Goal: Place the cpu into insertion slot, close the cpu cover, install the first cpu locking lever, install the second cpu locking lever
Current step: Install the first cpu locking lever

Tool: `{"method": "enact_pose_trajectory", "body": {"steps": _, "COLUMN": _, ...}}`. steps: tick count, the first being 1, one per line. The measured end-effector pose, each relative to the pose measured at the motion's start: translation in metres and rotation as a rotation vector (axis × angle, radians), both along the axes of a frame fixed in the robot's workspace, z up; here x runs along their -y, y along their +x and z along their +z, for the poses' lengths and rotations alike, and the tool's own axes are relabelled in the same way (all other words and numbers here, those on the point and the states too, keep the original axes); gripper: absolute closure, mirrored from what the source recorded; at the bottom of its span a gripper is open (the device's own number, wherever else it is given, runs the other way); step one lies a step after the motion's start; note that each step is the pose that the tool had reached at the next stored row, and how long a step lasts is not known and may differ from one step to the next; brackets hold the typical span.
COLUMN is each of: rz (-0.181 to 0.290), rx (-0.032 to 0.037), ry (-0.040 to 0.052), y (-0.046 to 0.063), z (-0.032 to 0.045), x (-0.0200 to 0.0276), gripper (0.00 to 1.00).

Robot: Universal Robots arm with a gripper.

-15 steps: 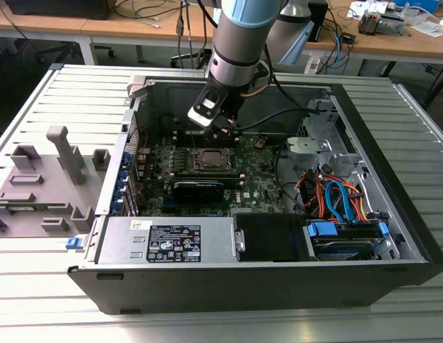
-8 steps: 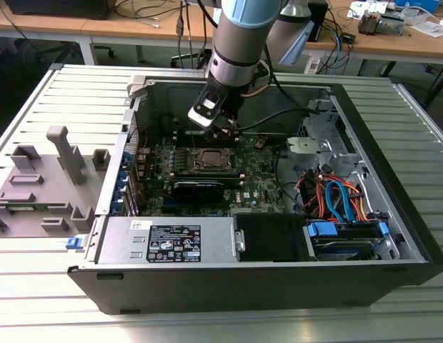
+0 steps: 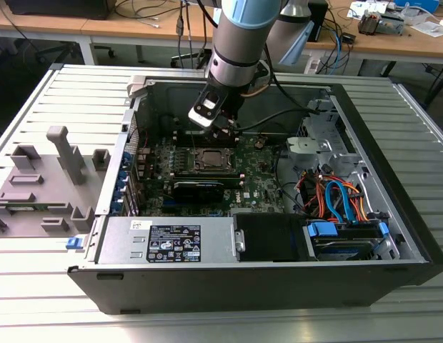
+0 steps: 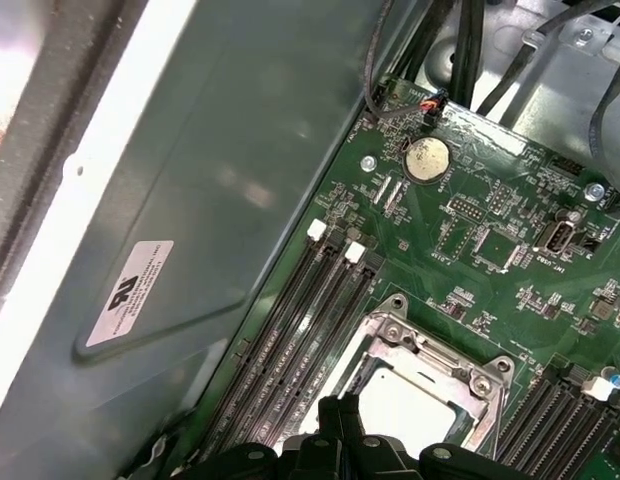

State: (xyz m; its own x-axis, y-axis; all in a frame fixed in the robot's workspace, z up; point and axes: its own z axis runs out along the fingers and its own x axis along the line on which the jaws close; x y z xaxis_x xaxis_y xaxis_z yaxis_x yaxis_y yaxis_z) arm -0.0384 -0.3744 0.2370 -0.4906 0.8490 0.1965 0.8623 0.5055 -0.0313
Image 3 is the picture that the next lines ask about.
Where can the thin metal locking lever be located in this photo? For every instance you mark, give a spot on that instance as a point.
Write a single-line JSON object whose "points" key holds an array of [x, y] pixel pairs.
{"points": [[194, 143]]}

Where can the silver CPU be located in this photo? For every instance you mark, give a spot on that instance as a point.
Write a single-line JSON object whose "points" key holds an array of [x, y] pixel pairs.
{"points": [[212, 159]]}

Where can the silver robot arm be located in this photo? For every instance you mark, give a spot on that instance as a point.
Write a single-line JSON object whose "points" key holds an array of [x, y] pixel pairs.
{"points": [[239, 43]]}

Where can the CPU socket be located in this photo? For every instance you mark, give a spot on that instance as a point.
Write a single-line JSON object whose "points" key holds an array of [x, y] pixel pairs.
{"points": [[199, 168]]}

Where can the CPU cooler heat sink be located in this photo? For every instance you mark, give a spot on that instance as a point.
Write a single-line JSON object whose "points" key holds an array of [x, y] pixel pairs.
{"points": [[369, 23]]}

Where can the green RAM stick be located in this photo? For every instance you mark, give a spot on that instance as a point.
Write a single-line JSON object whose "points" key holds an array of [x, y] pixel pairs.
{"points": [[25, 207], [207, 177]]}

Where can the green motherboard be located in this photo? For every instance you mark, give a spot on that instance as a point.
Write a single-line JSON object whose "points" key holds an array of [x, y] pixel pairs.
{"points": [[259, 178]]}

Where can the white power strip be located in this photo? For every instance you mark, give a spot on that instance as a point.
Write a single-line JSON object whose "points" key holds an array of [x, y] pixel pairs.
{"points": [[312, 66]]}

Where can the silver metal drive cage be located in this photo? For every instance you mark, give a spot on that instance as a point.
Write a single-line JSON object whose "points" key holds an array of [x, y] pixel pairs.
{"points": [[314, 150]]}

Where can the black graphics card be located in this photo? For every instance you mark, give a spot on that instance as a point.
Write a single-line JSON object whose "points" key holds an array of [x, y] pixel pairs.
{"points": [[198, 193]]}

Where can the blue board connector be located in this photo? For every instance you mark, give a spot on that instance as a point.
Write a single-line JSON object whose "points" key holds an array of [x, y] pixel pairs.
{"points": [[170, 205]]}

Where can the black box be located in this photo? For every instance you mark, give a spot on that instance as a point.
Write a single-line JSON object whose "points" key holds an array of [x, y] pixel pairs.
{"points": [[318, 21]]}

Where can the black plastic shroud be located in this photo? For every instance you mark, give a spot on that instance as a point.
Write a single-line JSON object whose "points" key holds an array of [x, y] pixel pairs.
{"points": [[268, 237]]}

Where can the hard disk blue carrier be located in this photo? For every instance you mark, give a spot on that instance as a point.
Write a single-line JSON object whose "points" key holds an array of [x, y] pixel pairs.
{"points": [[323, 228]]}

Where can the white printed papers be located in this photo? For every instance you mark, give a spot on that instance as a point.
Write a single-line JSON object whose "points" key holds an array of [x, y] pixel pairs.
{"points": [[364, 9]]}

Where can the wooden desk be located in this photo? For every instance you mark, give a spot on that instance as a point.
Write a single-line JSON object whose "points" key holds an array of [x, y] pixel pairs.
{"points": [[386, 44], [46, 25]]}

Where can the grey metal device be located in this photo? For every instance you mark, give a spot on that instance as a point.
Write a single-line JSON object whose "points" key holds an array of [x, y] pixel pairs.
{"points": [[393, 25]]}

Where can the grey power supply unit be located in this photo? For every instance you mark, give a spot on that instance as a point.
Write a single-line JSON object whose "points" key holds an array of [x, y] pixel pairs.
{"points": [[114, 243]]}

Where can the black monitor base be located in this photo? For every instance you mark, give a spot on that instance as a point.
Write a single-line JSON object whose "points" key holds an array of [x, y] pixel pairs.
{"points": [[57, 9]]}

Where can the grey parts rack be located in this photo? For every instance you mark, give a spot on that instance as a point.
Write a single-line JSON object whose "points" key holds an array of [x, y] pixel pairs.
{"points": [[46, 193]]}

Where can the blue case latch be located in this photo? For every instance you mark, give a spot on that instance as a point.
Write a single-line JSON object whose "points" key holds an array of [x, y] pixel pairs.
{"points": [[73, 244]]}

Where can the blue box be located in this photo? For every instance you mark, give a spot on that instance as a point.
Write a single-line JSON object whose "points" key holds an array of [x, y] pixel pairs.
{"points": [[418, 3]]}

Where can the white paper sheet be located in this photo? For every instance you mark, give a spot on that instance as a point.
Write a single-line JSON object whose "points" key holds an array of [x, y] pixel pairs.
{"points": [[430, 28]]}

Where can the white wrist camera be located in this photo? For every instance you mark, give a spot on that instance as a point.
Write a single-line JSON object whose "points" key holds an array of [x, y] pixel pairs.
{"points": [[207, 107]]}

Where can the beige wrist camera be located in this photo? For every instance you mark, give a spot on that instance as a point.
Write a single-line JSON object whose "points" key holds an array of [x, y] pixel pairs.
{"points": [[262, 71]]}

